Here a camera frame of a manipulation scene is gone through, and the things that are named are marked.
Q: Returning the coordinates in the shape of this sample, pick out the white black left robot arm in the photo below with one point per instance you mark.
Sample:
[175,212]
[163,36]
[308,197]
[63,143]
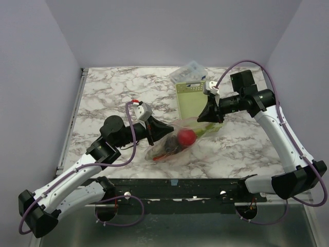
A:
[42,209]

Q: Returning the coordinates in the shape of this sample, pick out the green fake vegetable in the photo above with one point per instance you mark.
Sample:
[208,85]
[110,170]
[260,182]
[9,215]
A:
[208,130]

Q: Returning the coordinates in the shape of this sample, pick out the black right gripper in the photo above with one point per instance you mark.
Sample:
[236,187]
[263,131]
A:
[218,110]

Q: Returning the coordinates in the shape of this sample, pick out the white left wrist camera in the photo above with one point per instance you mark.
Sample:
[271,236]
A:
[142,111]

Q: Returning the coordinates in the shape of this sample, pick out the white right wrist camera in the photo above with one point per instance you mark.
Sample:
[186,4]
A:
[210,89]

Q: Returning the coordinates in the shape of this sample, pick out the clear plastic organizer box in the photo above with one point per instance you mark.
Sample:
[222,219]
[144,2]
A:
[189,73]

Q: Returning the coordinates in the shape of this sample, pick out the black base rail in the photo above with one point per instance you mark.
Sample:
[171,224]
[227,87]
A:
[178,196]

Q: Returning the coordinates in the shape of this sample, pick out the green perforated plastic basket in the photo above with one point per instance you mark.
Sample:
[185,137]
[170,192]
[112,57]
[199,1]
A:
[191,102]

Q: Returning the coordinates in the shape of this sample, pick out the clear zip top bag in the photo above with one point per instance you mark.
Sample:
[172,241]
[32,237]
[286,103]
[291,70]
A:
[168,147]

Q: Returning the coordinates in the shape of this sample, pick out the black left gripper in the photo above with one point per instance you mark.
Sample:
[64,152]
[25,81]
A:
[156,129]

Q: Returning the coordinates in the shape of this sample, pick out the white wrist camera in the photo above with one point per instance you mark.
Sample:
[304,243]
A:
[142,111]
[210,89]

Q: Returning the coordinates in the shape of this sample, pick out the red fake apple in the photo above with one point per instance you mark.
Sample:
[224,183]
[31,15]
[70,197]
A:
[186,137]

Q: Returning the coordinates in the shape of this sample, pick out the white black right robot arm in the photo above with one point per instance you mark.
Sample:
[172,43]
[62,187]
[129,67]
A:
[301,171]

